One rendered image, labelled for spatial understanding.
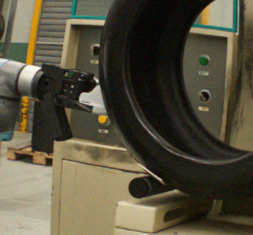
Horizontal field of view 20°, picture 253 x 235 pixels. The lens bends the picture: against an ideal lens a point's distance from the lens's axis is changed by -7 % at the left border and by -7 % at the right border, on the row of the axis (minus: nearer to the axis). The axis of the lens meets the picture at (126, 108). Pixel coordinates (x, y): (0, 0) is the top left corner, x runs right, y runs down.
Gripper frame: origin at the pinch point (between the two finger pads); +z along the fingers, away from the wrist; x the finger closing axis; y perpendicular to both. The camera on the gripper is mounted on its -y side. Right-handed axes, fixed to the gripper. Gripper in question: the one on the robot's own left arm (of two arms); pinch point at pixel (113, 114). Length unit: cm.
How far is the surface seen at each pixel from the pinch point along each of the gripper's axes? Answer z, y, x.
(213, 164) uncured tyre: 28.8, -2.4, -11.8
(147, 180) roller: 15.1, -9.5, -9.3
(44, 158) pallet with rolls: -348, -141, 540
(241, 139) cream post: 21.6, -1.2, 26.5
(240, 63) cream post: 17.2, 16.9, 26.4
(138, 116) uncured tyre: 11.2, 2.5, -11.9
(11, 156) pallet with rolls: -386, -150, 527
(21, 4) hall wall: -629, 22, 815
